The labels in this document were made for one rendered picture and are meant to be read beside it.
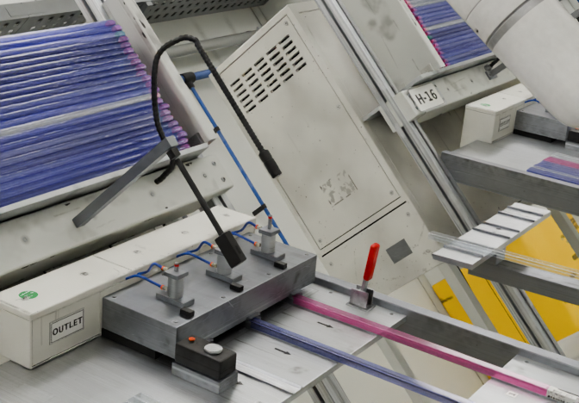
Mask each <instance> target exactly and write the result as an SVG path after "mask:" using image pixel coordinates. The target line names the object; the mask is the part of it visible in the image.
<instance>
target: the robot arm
mask: <svg viewBox="0 0 579 403"><path fill-rule="evenodd" d="M446 1H447V2H448V3H449V4H450V5H451V7H452V8H453V9H454V10H455V11H456V12H457V13H458V14H459V15H460V17H461V18H462V19H463V20H464V21H465V22H466V23H467V24H468V26H469V27H470V28H471V29H472V30H473V31H474V32H475V33H476V35H477V36H478V37H479V38H480V39H481V40H482V41H483V42H484V43H485V44H486V45H487V47H488V48H489V49H490V50H491V51H492V52H493V53H494V54H495V56H496V57H497V58H498V59H499V60H500V61H501V62H502V63H503V64H504V65H505V66H506V67H507V68H508V69H509V70H510V71H511V72H512V73H513V74H514V75H515V76H516V77H517V78H518V79H519V80H520V82H521V83H522V84H523V85H524V86H525V87H526V88H527V89H528V90H529V91H530V92H531V93H532V95H533V96H534V97H535V98H536V99H537V100H538V101H539V102H540V103H541V104H542V105H543V106H544V107H545V108H546V110H548V111H549V112H550V113H551V114H552V115H553V116H554V117H555V118H556V119H558V120H559V121H560V122H562V123H563V124H564V125H566V126H568V127H573V128H579V23H578V22H577V21H576V19H575V18H574V17H573V16H572V15H571V14H570V13H569V12H568V11H567V10H566V8H565V7H564V6H563V5H562V4H561V3H560V2H559V1H558V0H446Z"/></svg>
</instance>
